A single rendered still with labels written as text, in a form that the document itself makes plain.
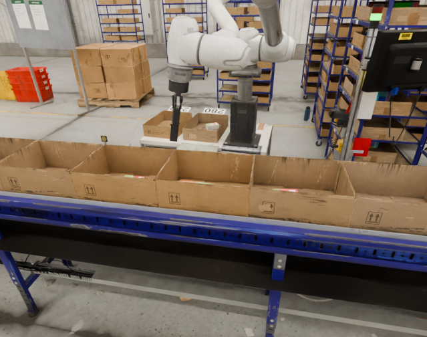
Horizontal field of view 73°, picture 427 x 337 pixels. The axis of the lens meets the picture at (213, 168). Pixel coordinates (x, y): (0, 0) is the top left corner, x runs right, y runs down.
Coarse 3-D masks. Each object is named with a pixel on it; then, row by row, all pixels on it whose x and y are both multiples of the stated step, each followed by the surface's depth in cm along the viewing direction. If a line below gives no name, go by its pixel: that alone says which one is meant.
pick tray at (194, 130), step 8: (192, 120) 244; (200, 120) 258; (208, 120) 255; (216, 120) 254; (224, 120) 251; (184, 128) 223; (192, 128) 246; (200, 128) 246; (224, 128) 238; (184, 136) 226; (192, 136) 224; (200, 136) 222; (208, 136) 220; (216, 136) 219
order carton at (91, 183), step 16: (96, 160) 145; (112, 160) 154; (128, 160) 152; (144, 160) 150; (160, 160) 148; (80, 176) 125; (96, 176) 124; (112, 176) 122; (144, 176) 154; (80, 192) 130; (96, 192) 128; (112, 192) 126; (128, 192) 125; (144, 192) 123
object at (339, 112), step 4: (332, 108) 183; (336, 108) 182; (340, 108) 182; (332, 112) 179; (336, 112) 179; (340, 112) 178; (344, 112) 178; (348, 112) 178; (332, 116) 180; (336, 116) 180; (340, 116) 179; (344, 116) 179; (348, 116) 178; (336, 120) 183; (340, 120) 182; (344, 120) 182; (340, 124) 183
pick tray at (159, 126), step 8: (160, 112) 258; (168, 112) 262; (184, 112) 257; (152, 120) 246; (160, 120) 260; (168, 120) 265; (184, 120) 241; (144, 128) 232; (152, 128) 230; (160, 128) 227; (168, 128) 225; (152, 136) 233; (160, 136) 231; (168, 136) 229
